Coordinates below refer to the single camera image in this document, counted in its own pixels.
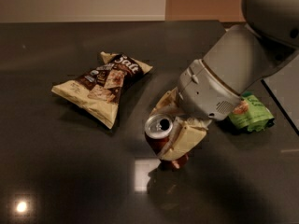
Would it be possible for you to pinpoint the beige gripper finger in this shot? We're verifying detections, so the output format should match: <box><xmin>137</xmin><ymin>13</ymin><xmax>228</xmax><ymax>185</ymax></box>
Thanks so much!
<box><xmin>158</xmin><ymin>117</ymin><xmax>208</xmax><ymax>161</ymax></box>
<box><xmin>150</xmin><ymin>88</ymin><xmax>185</xmax><ymax>116</ymax></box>

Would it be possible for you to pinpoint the red coke can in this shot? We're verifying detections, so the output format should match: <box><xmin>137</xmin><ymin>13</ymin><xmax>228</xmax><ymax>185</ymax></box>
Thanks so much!
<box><xmin>144</xmin><ymin>114</ymin><xmax>188</xmax><ymax>170</ymax></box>

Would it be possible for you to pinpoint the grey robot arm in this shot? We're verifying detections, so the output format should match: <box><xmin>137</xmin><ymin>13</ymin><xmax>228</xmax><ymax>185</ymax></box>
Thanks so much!
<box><xmin>145</xmin><ymin>0</ymin><xmax>299</xmax><ymax>161</ymax></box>

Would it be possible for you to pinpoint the green snack bag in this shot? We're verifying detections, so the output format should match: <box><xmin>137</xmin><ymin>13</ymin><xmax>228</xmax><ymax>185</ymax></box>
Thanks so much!
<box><xmin>228</xmin><ymin>91</ymin><xmax>275</xmax><ymax>133</ymax></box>

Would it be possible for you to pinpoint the beige brown chip bag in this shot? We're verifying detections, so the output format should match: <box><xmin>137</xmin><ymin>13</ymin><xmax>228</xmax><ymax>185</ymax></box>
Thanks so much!
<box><xmin>51</xmin><ymin>51</ymin><xmax>152</xmax><ymax>129</ymax></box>

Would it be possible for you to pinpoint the grey side table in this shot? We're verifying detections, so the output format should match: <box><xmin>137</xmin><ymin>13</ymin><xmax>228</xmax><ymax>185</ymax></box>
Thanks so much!
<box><xmin>262</xmin><ymin>57</ymin><xmax>299</xmax><ymax>133</ymax></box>

